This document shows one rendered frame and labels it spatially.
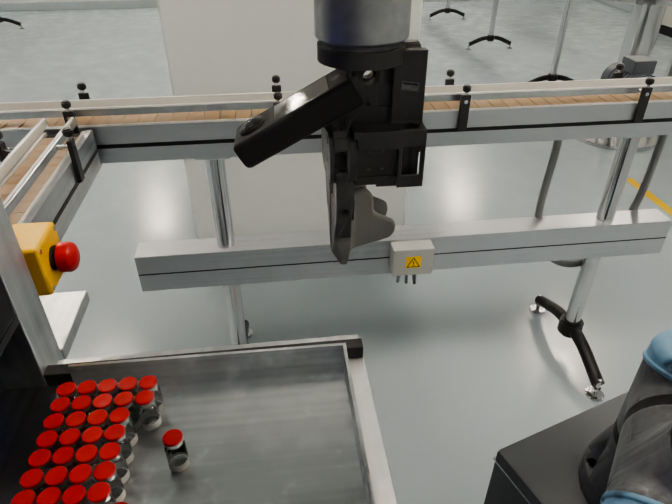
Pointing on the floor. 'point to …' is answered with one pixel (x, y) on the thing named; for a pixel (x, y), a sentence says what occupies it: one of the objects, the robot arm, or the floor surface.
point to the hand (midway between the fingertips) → (336, 252)
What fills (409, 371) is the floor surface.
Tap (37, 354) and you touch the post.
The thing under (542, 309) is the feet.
